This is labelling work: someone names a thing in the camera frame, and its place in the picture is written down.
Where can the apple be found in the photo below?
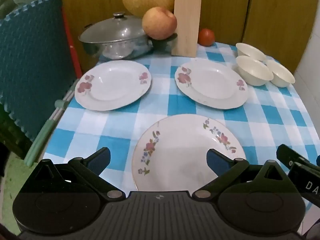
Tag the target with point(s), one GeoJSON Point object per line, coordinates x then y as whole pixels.
{"type": "Point", "coordinates": [160, 22]}

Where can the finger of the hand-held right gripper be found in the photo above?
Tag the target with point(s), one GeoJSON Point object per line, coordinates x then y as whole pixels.
{"type": "Point", "coordinates": [287, 153]}

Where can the steel cooking pot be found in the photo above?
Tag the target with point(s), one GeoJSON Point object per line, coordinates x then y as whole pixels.
{"type": "Point", "coordinates": [120, 48]}

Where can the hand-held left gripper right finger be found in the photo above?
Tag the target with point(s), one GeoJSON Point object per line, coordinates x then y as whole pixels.
{"type": "Point", "coordinates": [217, 160]}

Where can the gold-rimmed floral plate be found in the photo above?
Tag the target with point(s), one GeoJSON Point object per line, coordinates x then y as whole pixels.
{"type": "Point", "coordinates": [180, 150]}

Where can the teal foam mat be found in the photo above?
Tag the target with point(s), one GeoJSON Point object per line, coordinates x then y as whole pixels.
{"type": "Point", "coordinates": [32, 67]}

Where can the cream bowl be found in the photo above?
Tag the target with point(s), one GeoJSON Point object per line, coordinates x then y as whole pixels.
{"type": "Point", "coordinates": [253, 71]}
{"type": "Point", "coordinates": [281, 75]}
{"type": "Point", "coordinates": [250, 50]}

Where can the red tomato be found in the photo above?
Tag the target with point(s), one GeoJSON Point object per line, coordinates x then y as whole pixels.
{"type": "Point", "coordinates": [206, 37]}

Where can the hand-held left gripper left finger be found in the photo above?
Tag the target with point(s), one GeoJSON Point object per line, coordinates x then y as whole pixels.
{"type": "Point", "coordinates": [102, 158]}

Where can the green and white pole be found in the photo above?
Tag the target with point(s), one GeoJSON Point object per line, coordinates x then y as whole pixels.
{"type": "Point", "coordinates": [47, 127]}

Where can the wooden cabinet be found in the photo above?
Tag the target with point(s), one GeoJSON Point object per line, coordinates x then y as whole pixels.
{"type": "Point", "coordinates": [225, 5]}

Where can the blue checkered tablecloth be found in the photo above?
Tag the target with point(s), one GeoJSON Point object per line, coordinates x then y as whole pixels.
{"type": "Point", "coordinates": [162, 100]}

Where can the white plate with red flowers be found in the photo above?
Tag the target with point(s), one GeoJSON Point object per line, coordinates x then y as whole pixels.
{"type": "Point", "coordinates": [112, 85]}
{"type": "Point", "coordinates": [212, 85]}

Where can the glass pot lid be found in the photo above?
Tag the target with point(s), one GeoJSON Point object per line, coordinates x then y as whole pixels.
{"type": "Point", "coordinates": [112, 30]}

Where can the wooden block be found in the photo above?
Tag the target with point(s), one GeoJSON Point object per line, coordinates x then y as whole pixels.
{"type": "Point", "coordinates": [186, 20]}

